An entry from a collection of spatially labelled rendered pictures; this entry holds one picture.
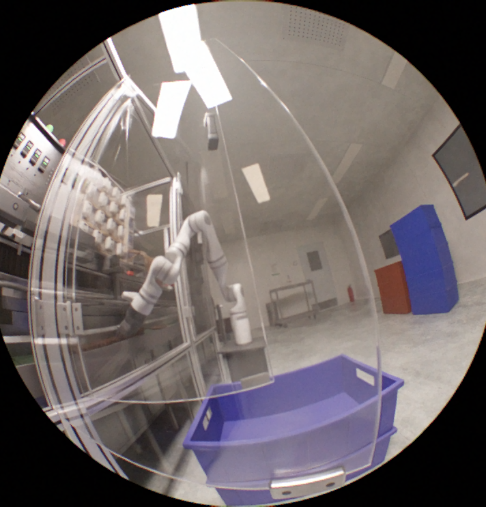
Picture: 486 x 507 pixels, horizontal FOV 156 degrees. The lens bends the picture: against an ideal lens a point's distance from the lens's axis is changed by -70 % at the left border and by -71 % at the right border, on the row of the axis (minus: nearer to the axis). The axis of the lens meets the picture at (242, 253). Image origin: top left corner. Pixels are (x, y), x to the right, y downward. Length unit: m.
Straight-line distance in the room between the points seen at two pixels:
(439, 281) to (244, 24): 3.09
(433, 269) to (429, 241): 0.31
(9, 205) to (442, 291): 2.92
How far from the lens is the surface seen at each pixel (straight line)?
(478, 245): 3.55
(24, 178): 1.13
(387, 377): 0.65
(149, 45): 1.97
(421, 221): 2.40
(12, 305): 0.72
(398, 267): 2.77
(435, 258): 2.37
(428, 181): 3.83
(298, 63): 2.18
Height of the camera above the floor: 0.77
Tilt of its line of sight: 16 degrees up
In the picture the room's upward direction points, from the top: 11 degrees counter-clockwise
